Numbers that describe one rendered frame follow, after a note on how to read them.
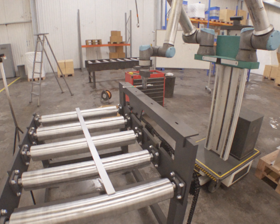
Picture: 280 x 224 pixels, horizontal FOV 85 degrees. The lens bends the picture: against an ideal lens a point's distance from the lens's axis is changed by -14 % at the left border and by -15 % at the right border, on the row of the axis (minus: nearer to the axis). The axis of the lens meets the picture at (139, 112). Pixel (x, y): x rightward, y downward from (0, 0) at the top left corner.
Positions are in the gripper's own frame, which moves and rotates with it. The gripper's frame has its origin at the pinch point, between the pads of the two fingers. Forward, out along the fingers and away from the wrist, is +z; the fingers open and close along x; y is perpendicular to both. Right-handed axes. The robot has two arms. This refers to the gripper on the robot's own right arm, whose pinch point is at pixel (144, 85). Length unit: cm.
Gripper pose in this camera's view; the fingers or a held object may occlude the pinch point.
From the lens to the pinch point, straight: 151.3
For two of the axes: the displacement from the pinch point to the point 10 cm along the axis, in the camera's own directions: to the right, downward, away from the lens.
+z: 0.0, 9.2, 3.8
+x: -3.5, -3.6, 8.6
